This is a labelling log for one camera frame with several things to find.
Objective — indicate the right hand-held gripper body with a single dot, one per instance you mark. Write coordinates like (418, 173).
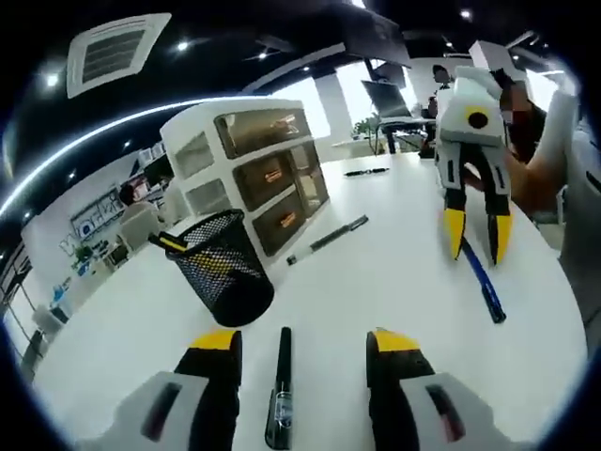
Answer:
(469, 101)

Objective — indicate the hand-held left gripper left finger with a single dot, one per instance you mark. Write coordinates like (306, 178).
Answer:
(188, 409)

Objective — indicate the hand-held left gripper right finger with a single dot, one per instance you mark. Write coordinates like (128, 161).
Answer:
(408, 409)

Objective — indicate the blue pen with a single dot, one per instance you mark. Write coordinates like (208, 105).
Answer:
(486, 286)

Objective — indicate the black pen silver band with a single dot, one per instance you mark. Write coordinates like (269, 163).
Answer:
(366, 172)

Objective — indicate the black cap clear barrel pen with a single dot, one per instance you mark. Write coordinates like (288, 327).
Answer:
(284, 357)

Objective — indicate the slim dark grey pen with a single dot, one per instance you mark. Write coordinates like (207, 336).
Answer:
(328, 238)

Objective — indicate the yellow pen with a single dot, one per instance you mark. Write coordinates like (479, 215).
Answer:
(174, 243)

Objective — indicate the white desk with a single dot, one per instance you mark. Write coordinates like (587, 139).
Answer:
(375, 300)

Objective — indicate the white hanging sign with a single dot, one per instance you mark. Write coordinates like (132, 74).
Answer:
(490, 54)

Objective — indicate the grey side table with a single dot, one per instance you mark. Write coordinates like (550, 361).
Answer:
(404, 123)

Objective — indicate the dark monitor on stand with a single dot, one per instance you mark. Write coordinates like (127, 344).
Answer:
(387, 98)

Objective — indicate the green potted plant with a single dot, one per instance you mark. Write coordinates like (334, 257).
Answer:
(364, 128)

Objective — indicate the black mesh pen holder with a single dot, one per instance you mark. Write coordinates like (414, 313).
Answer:
(225, 282)

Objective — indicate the white drawer organizer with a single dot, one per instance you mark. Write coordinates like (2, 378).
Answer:
(277, 178)

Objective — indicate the curved ceiling light strip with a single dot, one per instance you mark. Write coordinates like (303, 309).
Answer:
(141, 114)

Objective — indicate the white ceiling air vent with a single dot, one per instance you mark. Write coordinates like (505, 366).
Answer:
(112, 51)

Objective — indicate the wall lettering sign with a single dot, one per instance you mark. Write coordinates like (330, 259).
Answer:
(87, 230)

